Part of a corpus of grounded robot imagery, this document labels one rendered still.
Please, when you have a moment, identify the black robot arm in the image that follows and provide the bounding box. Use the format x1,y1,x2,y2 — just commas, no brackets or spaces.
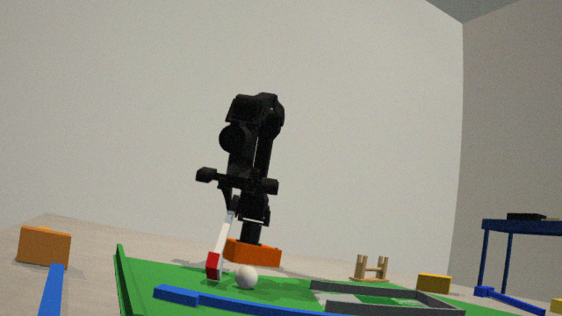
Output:
219,92,285,247

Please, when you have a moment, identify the green mat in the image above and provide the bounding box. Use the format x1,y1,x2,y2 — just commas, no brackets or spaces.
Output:
126,257,522,316

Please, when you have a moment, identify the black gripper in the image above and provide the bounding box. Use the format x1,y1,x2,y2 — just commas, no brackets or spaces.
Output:
195,151,279,218

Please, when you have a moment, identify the white golf ball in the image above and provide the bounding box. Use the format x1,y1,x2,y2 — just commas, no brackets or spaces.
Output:
234,266,258,289

